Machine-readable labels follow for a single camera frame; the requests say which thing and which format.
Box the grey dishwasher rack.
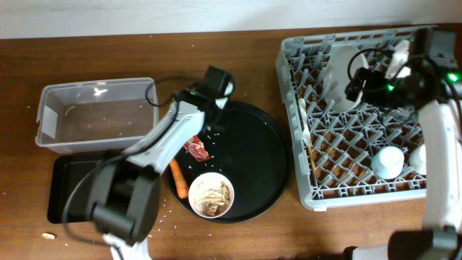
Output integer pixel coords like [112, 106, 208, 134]
[276, 26, 436, 211]

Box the blue cup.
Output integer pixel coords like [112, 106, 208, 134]
[371, 146, 404, 179]

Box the white plastic fork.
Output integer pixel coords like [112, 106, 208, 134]
[298, 98, 313, 147]

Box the black rectangular tray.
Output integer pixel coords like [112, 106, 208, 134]
[47, 153, 103, 224]

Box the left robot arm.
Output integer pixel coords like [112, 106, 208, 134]
[86, 88, 232, 259]

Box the red snack wrapper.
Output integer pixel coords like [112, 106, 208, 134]
[183, 136, 211, 162]

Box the grey plate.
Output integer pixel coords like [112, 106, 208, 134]
[323, 45, 362, 113]

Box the white cup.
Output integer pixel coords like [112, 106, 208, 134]
[409, 144, 427, 176]

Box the orange carrot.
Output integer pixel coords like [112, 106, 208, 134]
[170, 159, 189, 199]

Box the peanut shell on table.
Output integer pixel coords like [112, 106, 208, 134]
[42, 233, 56, 240]

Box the white bowl with food scraps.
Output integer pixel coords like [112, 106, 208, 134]
[188, 172, 235, 219]

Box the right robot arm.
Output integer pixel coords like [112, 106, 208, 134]
[342, 27, 461, 259]

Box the clear plastic bin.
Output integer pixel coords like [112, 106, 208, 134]
[35, 77, 159, 154]

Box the round black tray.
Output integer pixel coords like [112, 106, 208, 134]
[175, 101, 292, 224]

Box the wooden chopstick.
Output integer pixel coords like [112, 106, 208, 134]
[308, 145, 316, 172]

